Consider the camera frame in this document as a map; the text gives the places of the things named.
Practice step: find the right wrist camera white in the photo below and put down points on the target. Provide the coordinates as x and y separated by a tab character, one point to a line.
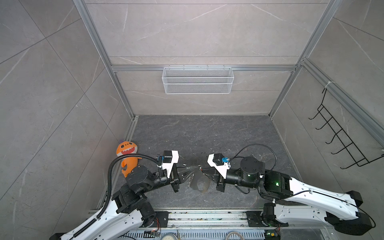
220	163

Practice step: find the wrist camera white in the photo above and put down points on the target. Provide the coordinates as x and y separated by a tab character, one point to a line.
167	160
220	163

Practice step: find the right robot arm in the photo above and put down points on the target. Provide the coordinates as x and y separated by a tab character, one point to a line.
290	201

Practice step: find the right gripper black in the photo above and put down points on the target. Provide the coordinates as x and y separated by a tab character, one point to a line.
215	178

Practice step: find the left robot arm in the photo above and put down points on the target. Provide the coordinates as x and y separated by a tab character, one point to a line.
128	208

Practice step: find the black wire hook rack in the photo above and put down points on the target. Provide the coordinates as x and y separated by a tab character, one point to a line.
339	133

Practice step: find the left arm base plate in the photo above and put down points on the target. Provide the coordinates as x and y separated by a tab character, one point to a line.
161	218

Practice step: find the aluminium rail frame front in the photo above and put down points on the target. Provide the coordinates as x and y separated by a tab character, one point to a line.
224	225

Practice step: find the white wire mesh basket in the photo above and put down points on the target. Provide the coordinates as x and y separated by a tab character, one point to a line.
197	80

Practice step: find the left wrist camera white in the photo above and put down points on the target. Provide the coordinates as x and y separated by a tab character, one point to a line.
167	160

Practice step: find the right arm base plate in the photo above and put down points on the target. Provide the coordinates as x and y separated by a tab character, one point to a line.
256	219

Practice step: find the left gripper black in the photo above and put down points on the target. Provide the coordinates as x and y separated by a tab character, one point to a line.
177	173

